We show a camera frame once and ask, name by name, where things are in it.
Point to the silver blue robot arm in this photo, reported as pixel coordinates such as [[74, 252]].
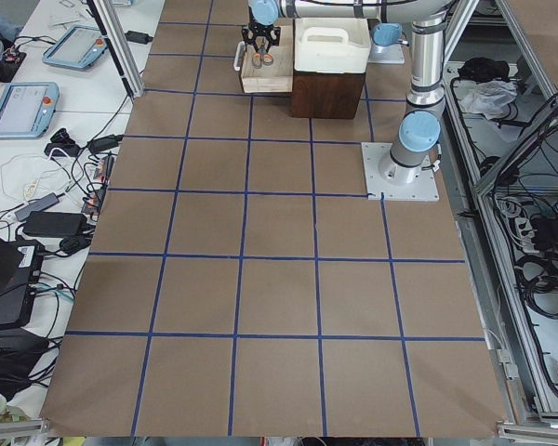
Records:
[[419, 130]]

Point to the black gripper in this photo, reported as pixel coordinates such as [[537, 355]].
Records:
[[260, 33]]

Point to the upper blue teach pendant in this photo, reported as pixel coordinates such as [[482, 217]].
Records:
[[77, 49]]

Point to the black laptop computer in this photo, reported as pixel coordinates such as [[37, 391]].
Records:
[[20, 267]]

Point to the crumpled white cloth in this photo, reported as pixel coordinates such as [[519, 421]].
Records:
[[491, 99]]

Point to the lower blue teach pendant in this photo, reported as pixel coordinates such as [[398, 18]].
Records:
[[26, 109]]

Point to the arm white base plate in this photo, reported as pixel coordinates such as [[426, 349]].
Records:
[[388, 181], [392, 54]]

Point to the wooden drawer with white handle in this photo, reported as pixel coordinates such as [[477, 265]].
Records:
[[274, 78]]

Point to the blue teach pendant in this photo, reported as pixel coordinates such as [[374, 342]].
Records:
[[26, 109], [77, 49]]

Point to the orange grey handled scissors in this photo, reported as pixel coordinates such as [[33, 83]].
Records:
[[261, 56]]

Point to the dark wooden drawer cabinet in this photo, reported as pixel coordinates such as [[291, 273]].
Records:
[[326, 95]]

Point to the white foam tray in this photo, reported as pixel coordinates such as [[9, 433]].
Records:
[[331, 45]]

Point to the black power adapter brick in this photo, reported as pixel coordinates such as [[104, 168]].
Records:
[[54, 224]]

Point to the aluminium frame post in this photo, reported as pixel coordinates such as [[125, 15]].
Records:
[[111, 29]]

